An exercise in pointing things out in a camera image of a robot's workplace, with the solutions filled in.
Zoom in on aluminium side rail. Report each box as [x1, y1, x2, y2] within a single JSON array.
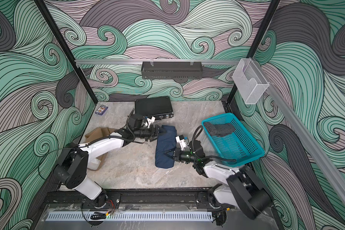
[[253, 60, 345, 206]]

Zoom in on white slotted cable duct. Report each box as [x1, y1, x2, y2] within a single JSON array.
[[46, 211, 213, 222]]

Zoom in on black hard case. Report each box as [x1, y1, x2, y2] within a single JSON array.
[[135, 96, 174, 120]]

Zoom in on grey polka dot skirt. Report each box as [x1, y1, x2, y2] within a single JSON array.
[[203, 122, 236, 137]]

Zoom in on black right corner post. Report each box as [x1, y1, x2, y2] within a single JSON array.
[[227, 1, 280, 105]]

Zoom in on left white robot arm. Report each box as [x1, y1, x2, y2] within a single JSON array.
[[52, 113, 167, 209]]

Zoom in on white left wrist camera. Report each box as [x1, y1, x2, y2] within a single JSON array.
[[146, 116, 156, 125]]

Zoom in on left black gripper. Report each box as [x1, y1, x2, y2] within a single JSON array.
[[134, 126, 166, 143]]

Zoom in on tan brown skirt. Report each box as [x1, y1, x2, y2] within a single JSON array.
[[84, 127, 116, 171]]

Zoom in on aluminium back rail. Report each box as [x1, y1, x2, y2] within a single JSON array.
[[75, 58, 240, 66]]

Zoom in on clear mesh wall holder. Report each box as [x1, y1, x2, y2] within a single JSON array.
[[232, 58, 269, 104]]

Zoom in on black left corner post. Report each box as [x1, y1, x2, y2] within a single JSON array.
[[34, 0, 98, 105]]

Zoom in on dark blue denim skirt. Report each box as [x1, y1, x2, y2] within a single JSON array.
[[155, 125, 177, 169]]

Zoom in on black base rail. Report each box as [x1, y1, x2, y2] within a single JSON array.
[[40, 188, 274, 209]]

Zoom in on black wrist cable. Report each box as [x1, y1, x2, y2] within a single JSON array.
[[191, 125, 238, 163]]

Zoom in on teal plastic basket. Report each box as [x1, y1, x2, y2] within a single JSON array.
[[201, 113, 265, 167]]

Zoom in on purple card box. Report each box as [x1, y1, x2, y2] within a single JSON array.
[[95, 105, 108, 116]]

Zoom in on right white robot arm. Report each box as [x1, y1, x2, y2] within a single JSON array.
[[163, 140, 273, 219]]

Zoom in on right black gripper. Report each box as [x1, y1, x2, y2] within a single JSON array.
[[165, 149, 197, 164]]

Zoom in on grey perforated wall shelf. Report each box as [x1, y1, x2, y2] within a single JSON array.
[[141, 62, 203, 81]]

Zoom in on black corner post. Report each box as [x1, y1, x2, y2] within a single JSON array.
[[227, 1, 280, 105], [34, 0, 98, 105]]

